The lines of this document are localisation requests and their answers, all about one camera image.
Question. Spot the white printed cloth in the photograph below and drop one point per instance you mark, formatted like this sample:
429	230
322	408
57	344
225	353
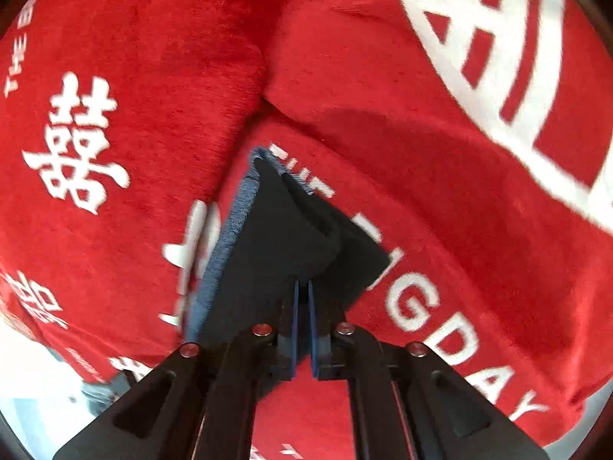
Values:
38	388

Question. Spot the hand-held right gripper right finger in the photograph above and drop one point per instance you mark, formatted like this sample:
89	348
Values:
312	330

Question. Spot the red printed blanket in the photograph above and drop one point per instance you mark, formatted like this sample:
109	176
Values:
383	153

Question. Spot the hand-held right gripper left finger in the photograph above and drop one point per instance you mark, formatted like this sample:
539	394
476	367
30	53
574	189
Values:
295	330

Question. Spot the black pants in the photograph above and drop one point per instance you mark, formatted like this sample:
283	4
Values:
277	230

